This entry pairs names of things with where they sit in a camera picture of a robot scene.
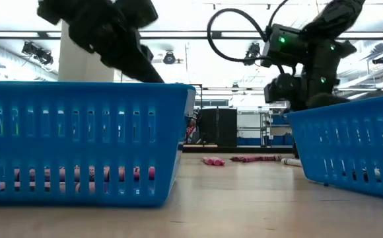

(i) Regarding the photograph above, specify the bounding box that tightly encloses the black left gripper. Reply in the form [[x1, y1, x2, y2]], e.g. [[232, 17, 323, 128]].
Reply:
[[69, 6, 164, 83]]

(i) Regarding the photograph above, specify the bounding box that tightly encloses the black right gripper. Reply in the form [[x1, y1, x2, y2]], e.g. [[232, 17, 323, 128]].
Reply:
[[263, 74, 351, 159]]

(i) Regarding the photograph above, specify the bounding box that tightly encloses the blue storage bin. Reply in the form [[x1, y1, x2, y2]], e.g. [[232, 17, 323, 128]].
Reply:
[[237, 137, 261, 147], [265, 134, 293, 147], [272, 114, 291, 126]]

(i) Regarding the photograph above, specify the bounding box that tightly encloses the white crayon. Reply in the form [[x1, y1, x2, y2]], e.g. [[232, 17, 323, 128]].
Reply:
[[281, 158, 303, 167]]

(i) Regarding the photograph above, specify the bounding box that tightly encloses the round black ceiling fixture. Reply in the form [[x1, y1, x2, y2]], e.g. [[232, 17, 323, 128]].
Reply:
[[162, 51, 178, 65]]

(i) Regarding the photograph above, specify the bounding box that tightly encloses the metal shelf rack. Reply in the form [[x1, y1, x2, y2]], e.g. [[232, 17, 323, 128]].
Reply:
[[237, 110, 293, 148]]

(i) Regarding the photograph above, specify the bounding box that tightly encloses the white cylindrical lamp shade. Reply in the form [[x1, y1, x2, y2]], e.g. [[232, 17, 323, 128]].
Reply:
[[57, 20, 115, 83]]

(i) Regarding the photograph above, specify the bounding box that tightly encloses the blue slotted plastic basket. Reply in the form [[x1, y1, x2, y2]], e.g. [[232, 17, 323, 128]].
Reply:
[[0, 81, 196, 208], [285, 93, 383, 202]]

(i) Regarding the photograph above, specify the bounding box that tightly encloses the person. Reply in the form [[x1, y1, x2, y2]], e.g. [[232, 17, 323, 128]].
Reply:
[[186, 117, 199, 145]]

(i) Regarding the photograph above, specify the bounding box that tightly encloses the black cabinet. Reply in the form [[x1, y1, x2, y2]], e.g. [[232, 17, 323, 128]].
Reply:
[[199, 108, 238, 148]]

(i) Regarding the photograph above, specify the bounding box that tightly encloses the black track light cluster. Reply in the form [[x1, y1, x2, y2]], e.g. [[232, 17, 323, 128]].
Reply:
[[21, 41, 54, 66]]

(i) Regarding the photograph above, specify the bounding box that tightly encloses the black metal table frame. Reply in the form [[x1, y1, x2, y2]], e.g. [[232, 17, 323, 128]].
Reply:
[[183, 146, 296, 154]]

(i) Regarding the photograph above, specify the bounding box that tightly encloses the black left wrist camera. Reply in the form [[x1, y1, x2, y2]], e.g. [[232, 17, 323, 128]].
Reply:
[[114, 0, 159, 30]]

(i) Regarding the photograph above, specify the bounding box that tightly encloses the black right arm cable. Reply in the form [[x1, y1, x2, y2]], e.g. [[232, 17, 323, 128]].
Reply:
[[207, 0, 290, 63]]

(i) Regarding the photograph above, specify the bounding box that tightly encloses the black overhead frame beam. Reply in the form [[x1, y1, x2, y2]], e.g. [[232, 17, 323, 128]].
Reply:
[[0, 30, 383, 40]]

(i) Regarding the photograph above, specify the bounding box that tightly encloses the black overhead camera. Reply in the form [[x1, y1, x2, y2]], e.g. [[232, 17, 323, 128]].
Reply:
[[243, 42, 262, 67]]

